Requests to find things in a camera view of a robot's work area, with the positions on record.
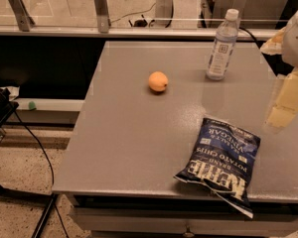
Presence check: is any orange fruit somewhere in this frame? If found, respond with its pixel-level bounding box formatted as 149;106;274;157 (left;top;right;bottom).
148;71;169;92

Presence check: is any middle metal railing post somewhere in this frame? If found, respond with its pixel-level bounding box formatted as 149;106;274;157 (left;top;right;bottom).
93;0;111;33

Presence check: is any clear plastic water bottle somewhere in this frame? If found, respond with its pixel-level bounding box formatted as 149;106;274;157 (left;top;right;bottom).
207;9;239;80

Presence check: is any metal rail ledge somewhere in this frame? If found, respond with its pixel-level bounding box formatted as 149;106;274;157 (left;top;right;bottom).
0;25;279;42

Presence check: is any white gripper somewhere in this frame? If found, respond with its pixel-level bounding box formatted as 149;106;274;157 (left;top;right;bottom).
260;11;298;133

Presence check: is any small green object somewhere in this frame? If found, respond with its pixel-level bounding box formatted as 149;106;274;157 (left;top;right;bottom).
28;101;37;111

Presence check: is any black stand leg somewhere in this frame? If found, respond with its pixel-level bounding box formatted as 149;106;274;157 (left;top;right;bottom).
0;184;58;238

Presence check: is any yellow cable behind glass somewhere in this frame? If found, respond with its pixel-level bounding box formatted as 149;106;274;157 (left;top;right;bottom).
109;0;164;25

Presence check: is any blue Kettle chips bag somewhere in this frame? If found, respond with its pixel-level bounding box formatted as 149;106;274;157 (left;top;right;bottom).
175;117;260;218

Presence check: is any black cable on floor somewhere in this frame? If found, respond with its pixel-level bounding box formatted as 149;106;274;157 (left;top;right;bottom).
6;97;71;238

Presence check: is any left metal railing post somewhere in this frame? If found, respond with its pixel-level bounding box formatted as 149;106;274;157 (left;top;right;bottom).
8;0;35;32

